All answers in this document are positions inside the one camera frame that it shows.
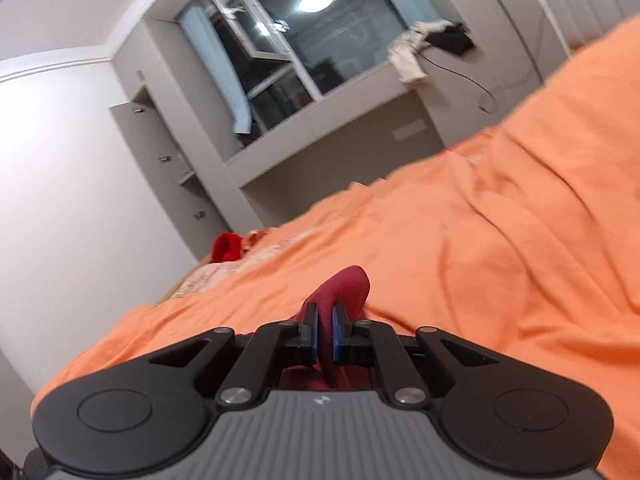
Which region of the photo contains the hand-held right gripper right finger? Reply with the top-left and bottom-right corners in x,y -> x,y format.
332,301 -> 501,407

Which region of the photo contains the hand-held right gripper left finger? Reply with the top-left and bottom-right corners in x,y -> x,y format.
149,302 -> 321,407

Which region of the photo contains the maroon garment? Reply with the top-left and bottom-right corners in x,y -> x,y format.
279,265 -> 374,392

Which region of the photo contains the beige patterned bedding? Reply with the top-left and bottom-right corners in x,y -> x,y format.
169,228 -> 321,302

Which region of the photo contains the red cloth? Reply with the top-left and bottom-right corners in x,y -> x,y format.
210,232 -> 247,264

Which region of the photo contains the orange bed sheet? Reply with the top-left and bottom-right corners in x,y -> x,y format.
30,14 -> 640,480

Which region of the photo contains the grey window ledge unit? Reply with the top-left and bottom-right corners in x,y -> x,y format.
222,57 -> 501,233

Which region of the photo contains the grey wardrobe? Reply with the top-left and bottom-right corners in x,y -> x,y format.
109,69 -> 267,262
467,0 -> 575,87

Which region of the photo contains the white cloth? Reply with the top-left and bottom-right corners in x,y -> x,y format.
387,19 -> 455,85

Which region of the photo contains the window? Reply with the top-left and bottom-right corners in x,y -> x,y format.
177,0 -> 443,137

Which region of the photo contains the black cloth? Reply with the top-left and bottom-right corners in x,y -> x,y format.
425,22 -> 476,56

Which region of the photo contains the white wall label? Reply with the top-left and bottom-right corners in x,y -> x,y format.
392,120 -> 429,142

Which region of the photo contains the black cable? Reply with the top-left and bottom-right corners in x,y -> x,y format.
416,49 -> 499,114

